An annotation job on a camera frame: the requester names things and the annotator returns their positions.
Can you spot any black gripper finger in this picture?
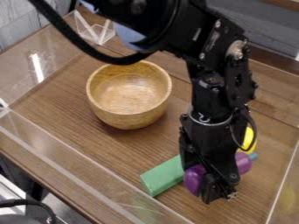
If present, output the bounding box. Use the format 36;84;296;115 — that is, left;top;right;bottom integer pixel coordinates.
200;173;238;205
179;136;199;170

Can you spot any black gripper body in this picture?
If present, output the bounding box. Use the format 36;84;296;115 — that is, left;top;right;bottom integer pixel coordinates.
180;112;256;189

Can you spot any purple toy eggplant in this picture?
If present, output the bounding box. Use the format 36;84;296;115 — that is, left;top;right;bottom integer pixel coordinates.
183;152;258;197

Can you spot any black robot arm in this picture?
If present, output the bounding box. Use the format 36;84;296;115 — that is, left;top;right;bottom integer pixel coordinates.
28;0;258;203

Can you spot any brown wooden bowl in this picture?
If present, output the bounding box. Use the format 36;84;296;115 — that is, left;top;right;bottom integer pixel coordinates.
85;60;173;130

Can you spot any green rectangular block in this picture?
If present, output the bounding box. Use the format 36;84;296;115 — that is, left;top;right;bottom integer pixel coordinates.
140;156;184;197

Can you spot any yellow toy lemon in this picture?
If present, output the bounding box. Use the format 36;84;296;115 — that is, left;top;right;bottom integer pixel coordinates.
238;127;258;154

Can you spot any black device with cable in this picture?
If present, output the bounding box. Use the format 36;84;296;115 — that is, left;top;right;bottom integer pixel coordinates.
0;199;60;224

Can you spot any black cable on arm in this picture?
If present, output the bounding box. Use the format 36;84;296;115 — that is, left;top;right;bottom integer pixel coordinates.
27;0;156;67

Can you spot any clear acrylic tray wall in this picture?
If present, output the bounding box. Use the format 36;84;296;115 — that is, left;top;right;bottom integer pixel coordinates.
0;106;192;224

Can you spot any clear acrylic corner bracket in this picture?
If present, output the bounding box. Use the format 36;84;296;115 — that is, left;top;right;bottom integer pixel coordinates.
73;10;116;46

